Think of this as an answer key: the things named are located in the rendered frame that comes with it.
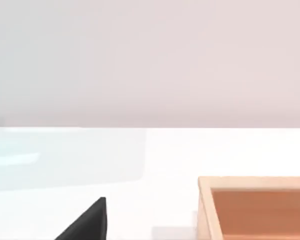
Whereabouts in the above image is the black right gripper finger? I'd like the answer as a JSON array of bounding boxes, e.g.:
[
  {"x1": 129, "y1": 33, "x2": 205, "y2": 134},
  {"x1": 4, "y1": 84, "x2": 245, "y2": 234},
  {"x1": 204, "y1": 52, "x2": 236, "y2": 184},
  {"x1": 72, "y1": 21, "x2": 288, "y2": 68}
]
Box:
[{"x1": 54, "y1": 196, "x2": 108, "y2": 240}]

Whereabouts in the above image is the shallow salmon-coloured box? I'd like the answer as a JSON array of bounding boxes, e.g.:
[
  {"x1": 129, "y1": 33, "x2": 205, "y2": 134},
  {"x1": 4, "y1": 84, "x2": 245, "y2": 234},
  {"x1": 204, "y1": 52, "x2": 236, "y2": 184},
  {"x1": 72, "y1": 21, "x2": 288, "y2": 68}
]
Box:
[{"x1": 197, "y1": 175, "x2": 300, "y2": 240}]

